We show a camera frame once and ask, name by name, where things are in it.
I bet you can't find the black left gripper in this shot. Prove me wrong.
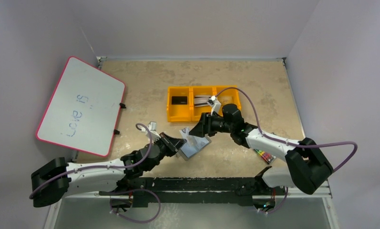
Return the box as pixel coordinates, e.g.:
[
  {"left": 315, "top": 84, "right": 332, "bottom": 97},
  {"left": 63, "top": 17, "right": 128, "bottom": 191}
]
[{"left": 153, "top": 132, "right": 186, "bottom": 162}]

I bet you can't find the grey leather card holder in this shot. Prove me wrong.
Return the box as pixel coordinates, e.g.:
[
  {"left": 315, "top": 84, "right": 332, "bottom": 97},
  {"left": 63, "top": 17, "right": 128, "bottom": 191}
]
[{"left": 177, "top": 135, "right": 212, "bottom": 161}]

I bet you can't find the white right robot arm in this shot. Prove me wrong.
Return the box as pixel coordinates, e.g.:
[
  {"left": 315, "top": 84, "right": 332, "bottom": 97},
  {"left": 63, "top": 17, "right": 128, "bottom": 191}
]
[{"left": 189, "top": 104, "right": 334, "bottom": 195}]

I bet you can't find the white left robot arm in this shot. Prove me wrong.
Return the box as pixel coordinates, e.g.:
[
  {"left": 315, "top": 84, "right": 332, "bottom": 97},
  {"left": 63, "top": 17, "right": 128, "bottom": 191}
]
[{"left": 29, "top": 133, "right": 187, "bottom": 208}]

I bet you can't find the silver striped card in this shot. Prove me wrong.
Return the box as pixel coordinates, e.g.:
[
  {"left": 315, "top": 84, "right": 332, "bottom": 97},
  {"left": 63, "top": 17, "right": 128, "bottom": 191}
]
[{"left": 194, "top": 94, "right": 211, "bottom": 107}]

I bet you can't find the black card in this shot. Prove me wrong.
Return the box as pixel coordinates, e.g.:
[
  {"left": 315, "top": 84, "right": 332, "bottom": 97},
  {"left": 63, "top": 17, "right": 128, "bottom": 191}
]
[{"left": 171, "top": 96, "right": 188, "bottom": 105}]

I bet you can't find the yellow middle bin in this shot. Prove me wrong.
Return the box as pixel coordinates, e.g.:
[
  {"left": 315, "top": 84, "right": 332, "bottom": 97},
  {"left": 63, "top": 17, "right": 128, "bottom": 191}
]
[{"left": 191, "top": 86, "right": 216, "bottom": 122}]

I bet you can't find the yellow bin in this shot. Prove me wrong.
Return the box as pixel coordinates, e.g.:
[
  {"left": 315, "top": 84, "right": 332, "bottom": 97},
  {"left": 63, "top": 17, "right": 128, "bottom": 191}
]
[
  {"left": 166, "top": 86, "right": 191, "bottom": 123},
  {"left": 191, "top": 86, "right": 216, "bottom": 122},
  {"left": 214, "top": 85, "right": 242, "bottom": 116}
]

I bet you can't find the yellow left bin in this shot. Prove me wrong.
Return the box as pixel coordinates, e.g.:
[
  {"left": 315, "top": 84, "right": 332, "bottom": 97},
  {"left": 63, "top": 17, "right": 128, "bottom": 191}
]
[{"left": 166, "top": 86, "right": 191, "bottom": 123}]

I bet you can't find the yellow right bin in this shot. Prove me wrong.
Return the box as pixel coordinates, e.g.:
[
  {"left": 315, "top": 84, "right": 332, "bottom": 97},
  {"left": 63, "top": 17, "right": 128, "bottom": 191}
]
[{"left": 214, "top": 85, "right": 242, "bottom": 116}]

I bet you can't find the coloured marker pack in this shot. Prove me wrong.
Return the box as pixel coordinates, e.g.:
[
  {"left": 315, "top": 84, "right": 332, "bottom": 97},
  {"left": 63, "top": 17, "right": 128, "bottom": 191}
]
[{"left": 254, "top": 149, "right": 276, "bottom": 165}]

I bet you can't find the pink framed whiteboard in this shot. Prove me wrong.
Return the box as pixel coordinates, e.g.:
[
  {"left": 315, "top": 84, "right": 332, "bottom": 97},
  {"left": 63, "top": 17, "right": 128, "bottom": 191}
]
[{"left": 36, "top": 56, "right": 126, "bottom": 157}]

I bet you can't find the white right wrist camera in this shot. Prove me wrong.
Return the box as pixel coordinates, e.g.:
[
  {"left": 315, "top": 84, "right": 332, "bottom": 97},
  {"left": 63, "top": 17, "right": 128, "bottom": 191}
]
[{"left": 207, "top": 95, "right": 222, "bottom": 115}]

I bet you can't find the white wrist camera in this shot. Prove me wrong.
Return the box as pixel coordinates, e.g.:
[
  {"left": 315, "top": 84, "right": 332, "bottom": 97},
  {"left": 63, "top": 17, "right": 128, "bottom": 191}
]
[
  {"left": 207, "top": 95, "right": 222, "bottom": 115},
  {"left": 145, "top": 121, "right": 160, "bottom": 141}
]

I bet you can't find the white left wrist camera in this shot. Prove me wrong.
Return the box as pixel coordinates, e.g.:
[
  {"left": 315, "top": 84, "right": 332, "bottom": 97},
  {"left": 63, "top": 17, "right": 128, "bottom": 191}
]
[{"left": 145, "top": 121, "right": 160, "bottom": 141}]

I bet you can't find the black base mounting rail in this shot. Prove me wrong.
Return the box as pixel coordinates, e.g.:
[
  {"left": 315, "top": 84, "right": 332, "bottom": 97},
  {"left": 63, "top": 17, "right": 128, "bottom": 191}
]
[{"left": 99, "top": 172, "right": 286, "bottom": 208}]

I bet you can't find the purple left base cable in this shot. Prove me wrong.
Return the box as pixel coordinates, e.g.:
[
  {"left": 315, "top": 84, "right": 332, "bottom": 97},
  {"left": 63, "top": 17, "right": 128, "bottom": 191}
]
[{"left": 109, "top": 188, "right": 162, "bottom": 224}]

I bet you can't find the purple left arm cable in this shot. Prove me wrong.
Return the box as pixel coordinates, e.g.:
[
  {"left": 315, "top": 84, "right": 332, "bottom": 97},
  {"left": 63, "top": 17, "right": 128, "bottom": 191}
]
[{"left": 29, "top": 123, "right": 154, "bottom": 200}]

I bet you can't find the aluminium frame rail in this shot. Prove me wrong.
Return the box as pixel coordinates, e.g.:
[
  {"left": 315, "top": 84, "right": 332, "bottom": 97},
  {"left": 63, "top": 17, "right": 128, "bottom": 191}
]
[{"left": 45, "top": 182, "right": 339, "bottom": 229}]

